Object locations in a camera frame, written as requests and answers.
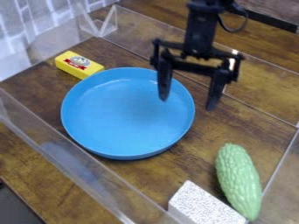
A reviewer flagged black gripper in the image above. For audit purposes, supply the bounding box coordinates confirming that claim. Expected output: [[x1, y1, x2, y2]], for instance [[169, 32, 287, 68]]
[[151, 5, 244, 111]]

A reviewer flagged green bitter gourd toy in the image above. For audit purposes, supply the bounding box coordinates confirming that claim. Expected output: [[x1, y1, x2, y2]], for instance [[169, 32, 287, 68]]
[[216, 143, 261, 221]]

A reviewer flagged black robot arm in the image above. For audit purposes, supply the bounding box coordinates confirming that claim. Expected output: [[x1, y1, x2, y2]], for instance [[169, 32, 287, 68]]
[[149, 0, 248, 111]]

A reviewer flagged blue round tray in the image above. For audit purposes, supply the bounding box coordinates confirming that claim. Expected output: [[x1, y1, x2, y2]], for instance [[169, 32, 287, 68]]
[[60, 67, 195, 160]]

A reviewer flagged black baseboard strip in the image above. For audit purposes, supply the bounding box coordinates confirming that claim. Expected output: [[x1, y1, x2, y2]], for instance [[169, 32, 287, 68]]
[[217, 0, 299, 33]]

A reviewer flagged yellow rectangular box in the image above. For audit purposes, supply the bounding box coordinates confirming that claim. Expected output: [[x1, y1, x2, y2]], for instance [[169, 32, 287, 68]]
[[55, 51, 105, 80]]

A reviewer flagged white speckled foam block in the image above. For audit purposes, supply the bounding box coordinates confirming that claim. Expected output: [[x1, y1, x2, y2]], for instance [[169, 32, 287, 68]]
[[168, 180, 247, 224]]

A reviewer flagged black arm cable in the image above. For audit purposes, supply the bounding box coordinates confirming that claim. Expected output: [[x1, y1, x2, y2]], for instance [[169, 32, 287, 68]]
[[216, 1, 249, 33]]

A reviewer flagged clear acrylic enclosure wall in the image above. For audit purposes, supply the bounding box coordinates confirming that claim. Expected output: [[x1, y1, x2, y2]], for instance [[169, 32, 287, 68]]
[[0, 0, 299, 224]]

